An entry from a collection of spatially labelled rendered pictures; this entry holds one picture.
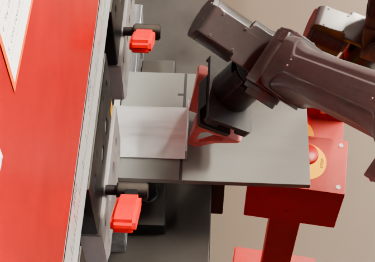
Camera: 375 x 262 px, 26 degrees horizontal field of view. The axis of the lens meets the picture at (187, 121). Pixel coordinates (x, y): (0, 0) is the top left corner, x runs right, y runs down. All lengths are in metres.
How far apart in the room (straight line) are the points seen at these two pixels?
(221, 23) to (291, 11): 1.70
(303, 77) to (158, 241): 0.48
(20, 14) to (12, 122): 0.06
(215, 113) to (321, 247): 1.20
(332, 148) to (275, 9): 1.28
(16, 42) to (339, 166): 1.00
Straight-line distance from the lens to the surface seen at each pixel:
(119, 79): 0.89
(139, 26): 0.89
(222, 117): 1.02
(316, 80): 0.75
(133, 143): 1.12
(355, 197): 2.26
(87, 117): 0.68
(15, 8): 0.42
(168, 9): 1.43
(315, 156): 1.35
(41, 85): 0.49
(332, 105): 0.69
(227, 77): 1.01
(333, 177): 1.36
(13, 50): 0.42
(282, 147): 1.12
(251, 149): 1.11
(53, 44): 0.53
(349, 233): 2.21
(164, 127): 1.13
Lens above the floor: 1.94
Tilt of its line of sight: 56 degrees down
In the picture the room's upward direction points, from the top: straight up
